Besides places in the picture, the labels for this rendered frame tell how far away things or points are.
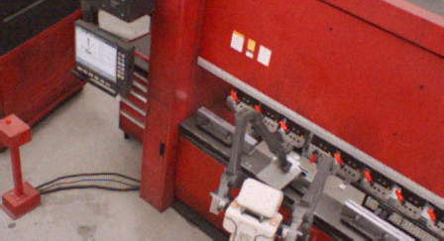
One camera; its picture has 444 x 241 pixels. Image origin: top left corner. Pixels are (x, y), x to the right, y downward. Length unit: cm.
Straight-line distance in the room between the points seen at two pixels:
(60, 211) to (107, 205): 36
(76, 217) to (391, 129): 253
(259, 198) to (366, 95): 81
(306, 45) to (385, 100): 53
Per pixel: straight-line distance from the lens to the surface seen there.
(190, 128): 413
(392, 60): 311
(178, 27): 364
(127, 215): 468
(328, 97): 339
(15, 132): 419
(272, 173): 372
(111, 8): 354
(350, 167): 353
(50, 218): 468
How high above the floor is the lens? 349
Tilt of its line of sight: 38 degrees down
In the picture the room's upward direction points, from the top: 10 degrees clockwise
